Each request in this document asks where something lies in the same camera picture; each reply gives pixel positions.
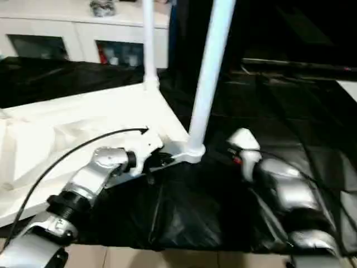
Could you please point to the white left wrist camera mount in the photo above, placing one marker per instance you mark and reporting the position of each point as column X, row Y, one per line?
column 145, row 148

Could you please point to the white cabinet with glass doors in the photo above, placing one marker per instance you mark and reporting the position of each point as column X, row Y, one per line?
column 83, row 28

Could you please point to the black plastic mat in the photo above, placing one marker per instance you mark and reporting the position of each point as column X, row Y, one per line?
column 223, row 209

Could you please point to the white plastic table top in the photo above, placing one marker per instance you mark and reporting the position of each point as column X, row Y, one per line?
column 69, row 134

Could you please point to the black backdrop cloth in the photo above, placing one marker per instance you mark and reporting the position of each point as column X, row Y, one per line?
column 279, row 28

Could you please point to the black bundle on cabinet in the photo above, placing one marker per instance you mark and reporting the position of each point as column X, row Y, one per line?
column 101, row 7

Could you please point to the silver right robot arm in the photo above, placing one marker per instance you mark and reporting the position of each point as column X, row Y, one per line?
column 295, row 192

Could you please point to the black metal rod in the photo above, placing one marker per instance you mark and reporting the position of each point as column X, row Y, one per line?
column 293, row 65

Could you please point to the white plastic table leg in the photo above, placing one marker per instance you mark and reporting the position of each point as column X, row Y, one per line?
column 212, row 56
column 149, row 42

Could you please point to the white flat panel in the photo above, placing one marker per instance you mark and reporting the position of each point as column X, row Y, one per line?
column 348, row 90

